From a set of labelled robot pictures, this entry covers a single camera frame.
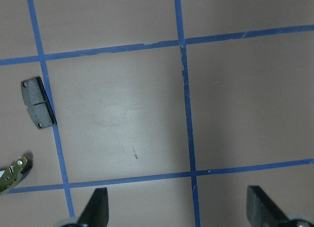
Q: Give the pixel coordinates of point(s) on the olive brake shoe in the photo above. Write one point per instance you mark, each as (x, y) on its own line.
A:
(12, 175)

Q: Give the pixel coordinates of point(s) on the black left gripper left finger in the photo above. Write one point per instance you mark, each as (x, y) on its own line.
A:
(96, 212)

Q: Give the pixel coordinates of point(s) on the grey brake pad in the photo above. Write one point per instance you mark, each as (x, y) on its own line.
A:
(38, 105)

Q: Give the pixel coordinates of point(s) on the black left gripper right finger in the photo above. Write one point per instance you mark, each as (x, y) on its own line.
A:
(261, 210)

